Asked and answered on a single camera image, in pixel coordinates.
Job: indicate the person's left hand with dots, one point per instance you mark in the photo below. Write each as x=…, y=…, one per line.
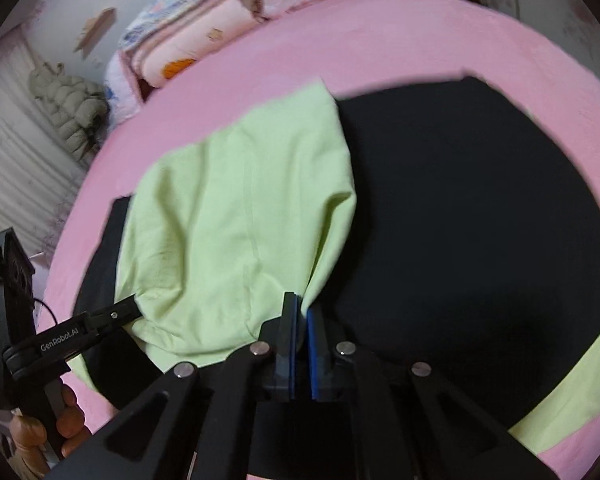
x=72, y=420

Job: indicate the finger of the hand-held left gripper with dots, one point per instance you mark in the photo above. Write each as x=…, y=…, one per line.
x=115, y=316

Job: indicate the wooden wall shelf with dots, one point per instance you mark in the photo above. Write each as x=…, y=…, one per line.
x=97, y=27

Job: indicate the folded pink patterned quilt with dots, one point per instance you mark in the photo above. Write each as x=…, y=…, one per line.
x=195, y=30

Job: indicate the grey puffer jacket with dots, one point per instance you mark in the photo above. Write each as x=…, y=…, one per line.
x=70, y=105

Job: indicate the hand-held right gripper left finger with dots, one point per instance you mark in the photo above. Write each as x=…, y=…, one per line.
x=292, y=347

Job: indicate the pink bed sheet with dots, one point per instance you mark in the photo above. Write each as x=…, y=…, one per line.
x=405, y=40

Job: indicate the green and black hooded jacket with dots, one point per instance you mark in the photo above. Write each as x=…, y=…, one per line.
x=220, y=220

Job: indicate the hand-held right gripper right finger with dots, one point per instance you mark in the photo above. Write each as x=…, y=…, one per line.
x=313, y=360

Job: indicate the white cartoon print pillow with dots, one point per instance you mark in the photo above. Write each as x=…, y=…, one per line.
x=122, y=95

